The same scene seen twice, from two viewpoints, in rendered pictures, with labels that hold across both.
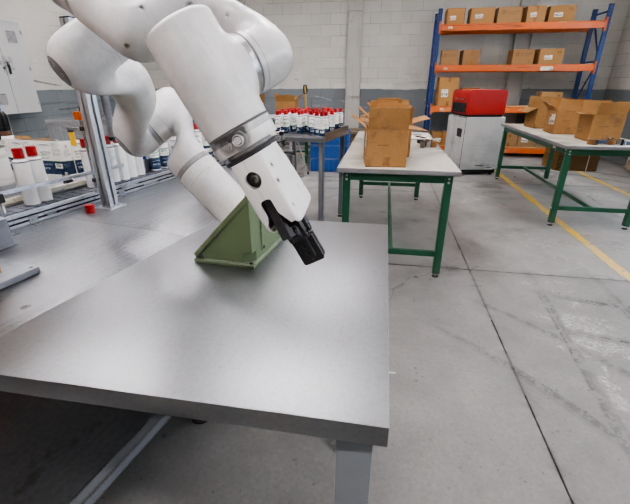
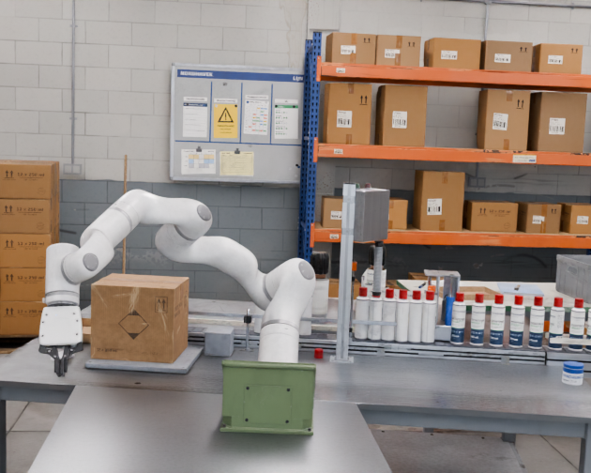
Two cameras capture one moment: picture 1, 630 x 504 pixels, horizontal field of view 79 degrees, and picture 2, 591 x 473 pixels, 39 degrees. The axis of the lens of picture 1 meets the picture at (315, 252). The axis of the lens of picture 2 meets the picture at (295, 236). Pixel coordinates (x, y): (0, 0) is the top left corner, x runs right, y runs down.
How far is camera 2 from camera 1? 2.14 m
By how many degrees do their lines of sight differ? 73
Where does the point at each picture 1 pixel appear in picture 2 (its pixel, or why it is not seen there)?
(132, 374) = (69, 421)
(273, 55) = (68, 267)
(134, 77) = (210, 252)
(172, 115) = (279, 282)
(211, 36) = (52, 256)
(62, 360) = (82, 404)
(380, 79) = not seen: outside the picture
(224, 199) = not seen: hidden behind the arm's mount
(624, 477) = not seen: outside the picture
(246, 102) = (50, 284)
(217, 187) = (262, 353)
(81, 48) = (159, 236)
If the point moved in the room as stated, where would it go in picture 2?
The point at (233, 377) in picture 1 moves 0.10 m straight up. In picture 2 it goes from (67, 444) to (67, 407)
